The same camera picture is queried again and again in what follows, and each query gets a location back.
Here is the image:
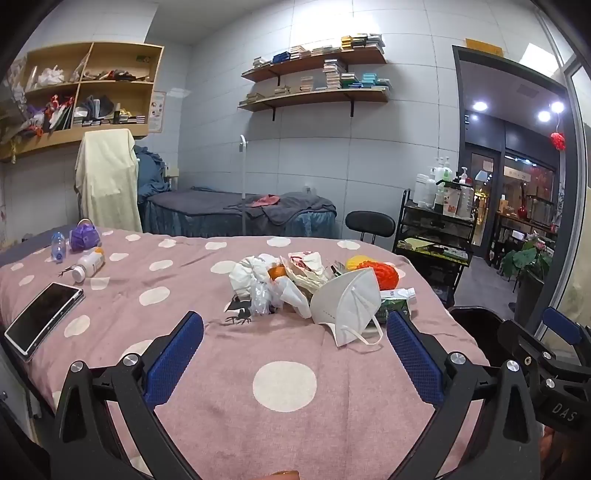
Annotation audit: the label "clear green printed wrapper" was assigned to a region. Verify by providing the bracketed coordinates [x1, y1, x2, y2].
[225, 281, 283, 326]

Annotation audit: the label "black trolley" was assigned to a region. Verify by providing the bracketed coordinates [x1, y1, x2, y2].
[394, 187, 478, 308]

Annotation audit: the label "white face mask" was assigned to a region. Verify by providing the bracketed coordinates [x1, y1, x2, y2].
[309, 267, 385, 348]

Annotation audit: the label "white red printed paper bag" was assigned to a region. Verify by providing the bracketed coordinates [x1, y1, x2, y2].
[277, 251, 340, 319]

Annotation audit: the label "black chair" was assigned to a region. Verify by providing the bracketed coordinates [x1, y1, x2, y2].
[345, 210, 397, 245]

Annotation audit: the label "white pill bottle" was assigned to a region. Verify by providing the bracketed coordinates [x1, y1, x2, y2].
[71, 248, 106, 283]

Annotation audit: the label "red foam fruit net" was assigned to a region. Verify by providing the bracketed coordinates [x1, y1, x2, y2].
[355, 261, 399, 291]

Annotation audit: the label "yellow sign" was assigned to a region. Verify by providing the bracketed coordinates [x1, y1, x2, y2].
[465, 38, 504, 57]

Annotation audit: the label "stacks of books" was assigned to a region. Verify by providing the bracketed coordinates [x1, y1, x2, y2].
[252, 33, 386, 70]
[245, 60, 392, 103]

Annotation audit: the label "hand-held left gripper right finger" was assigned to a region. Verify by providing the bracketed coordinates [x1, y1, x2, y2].
[385, 309, 543, 480]

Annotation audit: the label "blue cloth pile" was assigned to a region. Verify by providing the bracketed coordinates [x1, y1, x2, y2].
[134, 145, 174, 208]

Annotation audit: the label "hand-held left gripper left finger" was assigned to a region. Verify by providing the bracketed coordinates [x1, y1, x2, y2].
[48, 310, 206, 480]

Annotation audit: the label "cream cloth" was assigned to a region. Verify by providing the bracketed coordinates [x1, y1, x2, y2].
[74, 128, 143, 234]

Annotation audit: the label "white plastic bag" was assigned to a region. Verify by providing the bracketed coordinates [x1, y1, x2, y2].
[36, 66, 65, 88]

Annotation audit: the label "white floor lamp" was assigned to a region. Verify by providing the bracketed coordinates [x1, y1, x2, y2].
[238, 134, 250, 238]

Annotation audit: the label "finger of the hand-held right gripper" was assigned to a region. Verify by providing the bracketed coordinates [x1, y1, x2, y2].
[498, 318, 558, 403]
[541, 306, 591, 352]

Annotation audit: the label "green white drink carton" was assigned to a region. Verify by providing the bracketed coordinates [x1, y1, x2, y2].
[374, 287, 416, 324]

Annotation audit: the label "wooden shelf cabinet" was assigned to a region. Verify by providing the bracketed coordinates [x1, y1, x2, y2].
[0, 41, 164, 162]

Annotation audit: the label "potted plant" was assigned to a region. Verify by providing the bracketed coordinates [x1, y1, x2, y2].
[501, 233, 555, 324]

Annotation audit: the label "purple plastic toy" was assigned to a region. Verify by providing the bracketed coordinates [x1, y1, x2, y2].
[69, 220, 101, 252]

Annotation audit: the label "black smartphone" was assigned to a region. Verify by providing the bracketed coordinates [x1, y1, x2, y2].
[4, 282, 86, 357]

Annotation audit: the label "crumpled white tissue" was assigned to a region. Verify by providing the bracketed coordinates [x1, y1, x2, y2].
[229, 255, 271, 296]

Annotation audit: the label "grey door frame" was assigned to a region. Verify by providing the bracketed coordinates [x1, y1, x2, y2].
[451, 45, 583, 333]

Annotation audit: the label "black trash bin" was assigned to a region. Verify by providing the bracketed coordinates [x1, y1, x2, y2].
[449, 305, 506, 367]

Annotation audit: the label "wooden wall shelf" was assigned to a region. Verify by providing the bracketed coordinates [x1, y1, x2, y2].
[238, 88, 391, 121]
[241, 48, 387, 83]

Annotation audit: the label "wall poster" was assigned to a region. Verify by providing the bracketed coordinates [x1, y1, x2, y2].
[148, 91, 166, 134]

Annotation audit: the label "massage bed grey cover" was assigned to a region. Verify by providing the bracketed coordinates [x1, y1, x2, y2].
[141, 187, 338, 240]

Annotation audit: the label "yellow paper pad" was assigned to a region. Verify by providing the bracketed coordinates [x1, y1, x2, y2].
[399, 237, 469, 259]

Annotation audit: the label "group of bottles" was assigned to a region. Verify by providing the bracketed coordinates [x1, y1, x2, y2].
[412, 157, 476, 219]

